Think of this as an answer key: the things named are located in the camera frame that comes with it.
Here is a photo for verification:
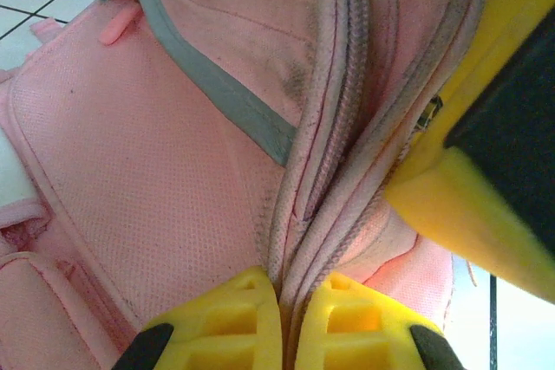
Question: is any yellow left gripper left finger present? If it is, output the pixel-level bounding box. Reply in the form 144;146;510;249
111;265;285;370

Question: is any pink student backpack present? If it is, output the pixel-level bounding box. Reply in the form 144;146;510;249
0;0;491;370

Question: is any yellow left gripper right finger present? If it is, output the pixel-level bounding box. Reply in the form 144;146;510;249
296;271;461;370

